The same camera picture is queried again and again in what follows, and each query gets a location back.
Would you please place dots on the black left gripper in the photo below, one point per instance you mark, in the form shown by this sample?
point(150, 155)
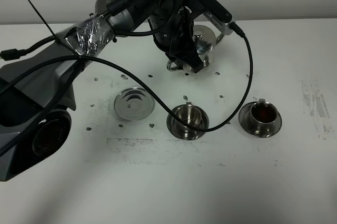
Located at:
point(175, 40)

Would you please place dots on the stainless steel teapot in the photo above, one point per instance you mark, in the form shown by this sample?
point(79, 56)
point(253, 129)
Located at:
point(205, 43)

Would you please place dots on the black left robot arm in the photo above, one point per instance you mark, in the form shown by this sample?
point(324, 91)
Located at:
point(36, 83)

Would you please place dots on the left stainless steel teacup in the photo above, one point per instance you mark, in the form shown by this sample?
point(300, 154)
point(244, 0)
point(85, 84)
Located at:
point(190, 114)

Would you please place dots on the stainless steel teacup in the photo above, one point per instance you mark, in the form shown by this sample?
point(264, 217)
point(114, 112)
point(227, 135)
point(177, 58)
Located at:
point(190, 114)
point(263, 114)

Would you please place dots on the steel teapot saucer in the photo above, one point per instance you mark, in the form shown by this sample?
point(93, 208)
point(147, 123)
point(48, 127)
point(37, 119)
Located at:
point(134, 104)

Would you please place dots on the right stainless steel teacup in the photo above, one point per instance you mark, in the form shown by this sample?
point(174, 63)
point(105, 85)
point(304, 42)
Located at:
point(263, 114)

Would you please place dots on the left steel cup saucer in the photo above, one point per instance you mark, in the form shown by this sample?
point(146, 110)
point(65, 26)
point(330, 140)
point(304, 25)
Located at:
point(187, 136)

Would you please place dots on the steel cup saucer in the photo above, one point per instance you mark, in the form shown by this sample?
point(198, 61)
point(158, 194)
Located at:
point(259, 132)
point(187, 136)

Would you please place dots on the right steel cup saucer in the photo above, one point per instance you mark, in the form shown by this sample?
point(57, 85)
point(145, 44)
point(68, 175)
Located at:
point(259, 132)

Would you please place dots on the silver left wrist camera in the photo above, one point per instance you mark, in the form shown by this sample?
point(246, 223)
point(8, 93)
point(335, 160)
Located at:
point(219, 16)

